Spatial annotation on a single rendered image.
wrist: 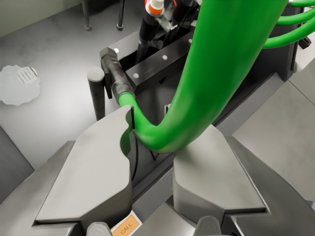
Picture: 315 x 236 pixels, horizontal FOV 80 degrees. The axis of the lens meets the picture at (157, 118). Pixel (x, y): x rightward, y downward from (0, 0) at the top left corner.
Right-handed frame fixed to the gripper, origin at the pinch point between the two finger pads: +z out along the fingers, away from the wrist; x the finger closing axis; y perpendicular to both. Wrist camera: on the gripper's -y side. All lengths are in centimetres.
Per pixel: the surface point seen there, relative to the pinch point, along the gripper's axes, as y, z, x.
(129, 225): 26.6, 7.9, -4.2
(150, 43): -0.5, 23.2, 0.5
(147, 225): 116, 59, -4
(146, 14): -4.9, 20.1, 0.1
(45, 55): 4.7, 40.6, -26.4
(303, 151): 106, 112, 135
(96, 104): 4.8, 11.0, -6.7
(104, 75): -0.2, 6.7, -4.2
